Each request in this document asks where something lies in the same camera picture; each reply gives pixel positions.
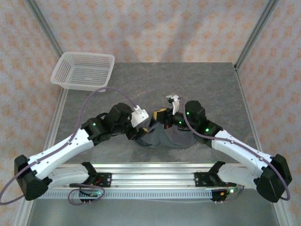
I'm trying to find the grey t-shirt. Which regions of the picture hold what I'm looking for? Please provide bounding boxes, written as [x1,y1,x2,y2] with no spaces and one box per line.
[135,121,196,149]

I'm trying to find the white perforated plastic basket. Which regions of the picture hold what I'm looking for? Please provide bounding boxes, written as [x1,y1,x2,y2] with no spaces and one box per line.
[50,51,116,92]

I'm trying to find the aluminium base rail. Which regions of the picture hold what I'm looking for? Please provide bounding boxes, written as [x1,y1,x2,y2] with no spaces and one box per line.
[50,162,259,189]

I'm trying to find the aluminium table side rail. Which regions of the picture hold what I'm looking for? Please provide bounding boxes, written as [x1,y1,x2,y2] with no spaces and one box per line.
[234,63,268,165]
[43,88,69,163]

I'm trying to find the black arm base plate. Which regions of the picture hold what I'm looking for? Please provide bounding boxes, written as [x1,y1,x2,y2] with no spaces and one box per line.
[194,172,212,188]
[94,172,112,188]

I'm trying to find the white slotted cable duct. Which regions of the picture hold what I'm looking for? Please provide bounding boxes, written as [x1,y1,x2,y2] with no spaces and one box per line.
[43,189,214,200]

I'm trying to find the aluminium frame post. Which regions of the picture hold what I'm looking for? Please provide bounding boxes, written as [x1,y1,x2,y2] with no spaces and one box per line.
[235,0,279,69]
[25,0,63,57]

